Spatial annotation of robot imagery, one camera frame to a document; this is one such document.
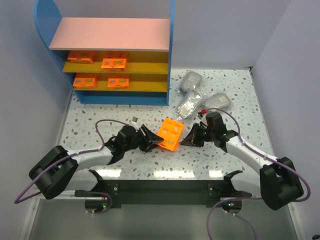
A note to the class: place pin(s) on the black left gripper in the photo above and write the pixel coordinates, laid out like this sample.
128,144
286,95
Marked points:
144,138

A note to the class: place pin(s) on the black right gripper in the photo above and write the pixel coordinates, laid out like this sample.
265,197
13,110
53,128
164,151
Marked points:
198,135

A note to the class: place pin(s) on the orange sponge box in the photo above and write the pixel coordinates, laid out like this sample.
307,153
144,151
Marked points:
85,80
170,131
118,81
81,56
115,61

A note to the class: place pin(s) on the silver sponge pack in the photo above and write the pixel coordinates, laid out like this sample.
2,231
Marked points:
189,104
217,101
191,81

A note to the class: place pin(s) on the orange sponge box bottom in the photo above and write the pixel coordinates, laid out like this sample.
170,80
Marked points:
115,61

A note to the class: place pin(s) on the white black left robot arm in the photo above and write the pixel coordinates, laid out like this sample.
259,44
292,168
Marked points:
69,170

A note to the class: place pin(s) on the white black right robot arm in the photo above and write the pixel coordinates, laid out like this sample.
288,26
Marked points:
276,180

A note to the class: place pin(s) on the blue pink yellow shelf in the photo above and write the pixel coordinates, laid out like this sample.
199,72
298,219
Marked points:
149,42

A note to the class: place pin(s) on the orange sponge box on shelf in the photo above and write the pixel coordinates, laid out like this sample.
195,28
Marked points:
85,80

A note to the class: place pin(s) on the silver sponge pack top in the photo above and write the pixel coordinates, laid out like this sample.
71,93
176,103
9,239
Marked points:
191,81

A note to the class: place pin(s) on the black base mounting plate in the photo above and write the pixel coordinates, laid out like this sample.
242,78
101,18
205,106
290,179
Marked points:
116,193

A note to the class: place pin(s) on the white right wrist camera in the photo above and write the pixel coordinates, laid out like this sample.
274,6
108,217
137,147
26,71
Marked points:
202,119

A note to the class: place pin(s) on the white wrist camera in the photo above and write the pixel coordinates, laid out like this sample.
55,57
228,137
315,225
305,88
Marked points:
202,119
134,122

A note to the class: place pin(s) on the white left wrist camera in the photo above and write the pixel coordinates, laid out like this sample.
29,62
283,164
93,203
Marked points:
134,122

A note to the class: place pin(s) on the aluminium frame rail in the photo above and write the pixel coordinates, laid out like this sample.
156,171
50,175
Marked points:
45,217

